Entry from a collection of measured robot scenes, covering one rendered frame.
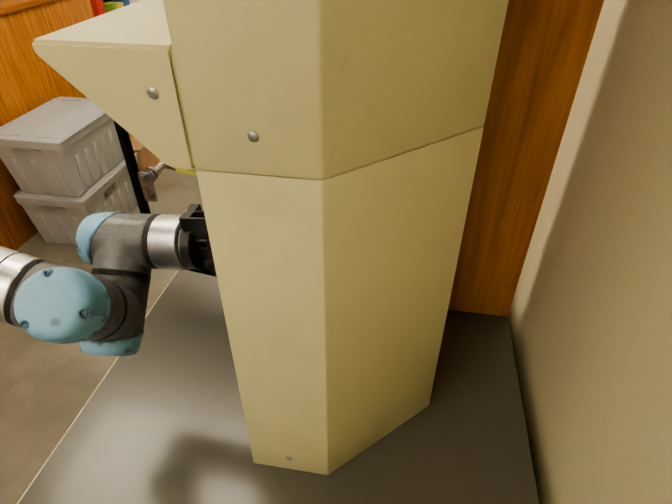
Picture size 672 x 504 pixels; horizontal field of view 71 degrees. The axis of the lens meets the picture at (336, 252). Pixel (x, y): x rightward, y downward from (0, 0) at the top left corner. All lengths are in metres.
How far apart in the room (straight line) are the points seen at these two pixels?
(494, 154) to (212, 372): 0.59
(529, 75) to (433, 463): 0.57
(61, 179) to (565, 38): 2.47
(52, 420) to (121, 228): 1.58
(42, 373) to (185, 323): 1.47
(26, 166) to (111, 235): 2.22
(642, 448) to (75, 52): 0.61
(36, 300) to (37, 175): 2.36
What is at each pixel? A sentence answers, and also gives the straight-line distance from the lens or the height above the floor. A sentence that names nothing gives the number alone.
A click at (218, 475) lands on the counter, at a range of 0.76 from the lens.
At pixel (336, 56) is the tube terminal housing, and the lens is 0.36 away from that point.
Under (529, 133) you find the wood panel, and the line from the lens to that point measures 0.78.
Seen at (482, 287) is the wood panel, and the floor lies 1.01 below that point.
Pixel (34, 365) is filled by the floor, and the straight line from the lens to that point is 2.43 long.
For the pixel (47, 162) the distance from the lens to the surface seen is 2.79.
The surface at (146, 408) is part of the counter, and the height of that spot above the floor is 0.94.
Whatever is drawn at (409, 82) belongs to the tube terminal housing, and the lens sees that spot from 0.42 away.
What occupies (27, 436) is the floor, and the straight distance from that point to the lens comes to 2.20.
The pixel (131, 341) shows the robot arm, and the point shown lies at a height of 1.13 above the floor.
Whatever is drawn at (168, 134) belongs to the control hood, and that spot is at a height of 1.44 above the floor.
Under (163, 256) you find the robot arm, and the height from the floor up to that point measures 1.22.
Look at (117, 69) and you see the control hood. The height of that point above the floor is 1.49.
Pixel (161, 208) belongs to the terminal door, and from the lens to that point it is 0.94.
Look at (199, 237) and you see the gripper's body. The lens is 0.64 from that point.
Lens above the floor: 1.60
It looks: 37 degrees down
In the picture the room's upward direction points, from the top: straight up
